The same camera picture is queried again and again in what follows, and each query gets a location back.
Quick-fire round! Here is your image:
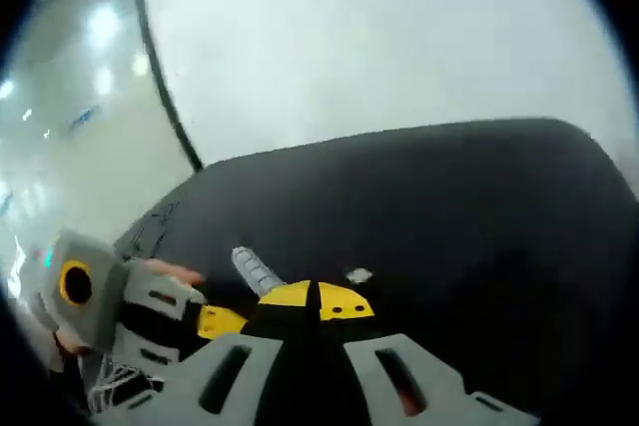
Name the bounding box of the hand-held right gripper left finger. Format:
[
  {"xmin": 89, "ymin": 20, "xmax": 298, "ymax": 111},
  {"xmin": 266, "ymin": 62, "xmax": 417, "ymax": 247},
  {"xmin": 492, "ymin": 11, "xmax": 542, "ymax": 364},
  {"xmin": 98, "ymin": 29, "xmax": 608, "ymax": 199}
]
[{"xmin": 89, "ymin": 280, "xmax": 318, "ymax": 426}]

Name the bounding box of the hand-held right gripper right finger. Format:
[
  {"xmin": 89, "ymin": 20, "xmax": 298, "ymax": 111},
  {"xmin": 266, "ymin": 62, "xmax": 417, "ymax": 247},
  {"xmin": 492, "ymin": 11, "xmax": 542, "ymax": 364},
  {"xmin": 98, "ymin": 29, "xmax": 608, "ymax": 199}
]
[{"xmin": 315, "ymin": 280, "xmax": 541, "ymax": 426}]

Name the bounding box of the tangle of white wires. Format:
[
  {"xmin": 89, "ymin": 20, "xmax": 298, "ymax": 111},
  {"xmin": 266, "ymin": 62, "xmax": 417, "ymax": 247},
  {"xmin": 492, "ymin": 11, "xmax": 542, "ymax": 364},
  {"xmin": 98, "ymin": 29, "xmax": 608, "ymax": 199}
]
[{"xmin": 87, "ymin": 355, "xmax": 169, "ymax": 415}]

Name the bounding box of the thin black wire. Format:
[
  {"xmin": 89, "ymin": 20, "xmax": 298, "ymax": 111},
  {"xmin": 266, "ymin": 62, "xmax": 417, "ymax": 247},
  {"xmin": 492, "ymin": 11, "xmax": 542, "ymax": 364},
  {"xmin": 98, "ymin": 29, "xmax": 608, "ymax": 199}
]
[{"xmin": 113, "ymin": 200, "xmax": 182, "ymax": 260}]

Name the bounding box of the person's left hand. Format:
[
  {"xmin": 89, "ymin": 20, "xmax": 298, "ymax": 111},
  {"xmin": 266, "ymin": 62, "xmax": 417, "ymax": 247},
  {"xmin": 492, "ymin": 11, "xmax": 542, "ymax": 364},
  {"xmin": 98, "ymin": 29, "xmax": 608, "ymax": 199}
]
[{"xmin": 49, "ymin": 323, "xmax": 99, "ymax": 375}]

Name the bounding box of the glass door with blue logo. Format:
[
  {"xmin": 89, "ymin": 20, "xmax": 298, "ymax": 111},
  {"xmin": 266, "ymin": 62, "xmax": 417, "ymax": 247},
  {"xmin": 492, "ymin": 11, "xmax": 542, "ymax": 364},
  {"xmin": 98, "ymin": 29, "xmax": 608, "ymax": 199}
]
[{"xmin": 0, "ymin": 0, "xmax": 201, "ymax": 272}]

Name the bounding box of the black door frame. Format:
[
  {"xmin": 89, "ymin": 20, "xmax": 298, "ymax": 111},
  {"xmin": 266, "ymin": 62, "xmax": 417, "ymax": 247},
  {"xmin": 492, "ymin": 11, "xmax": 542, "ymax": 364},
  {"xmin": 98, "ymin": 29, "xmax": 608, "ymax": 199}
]
[{"xmin": 133, "ymin": 0, "xmax": 205, "ymax": 173}]

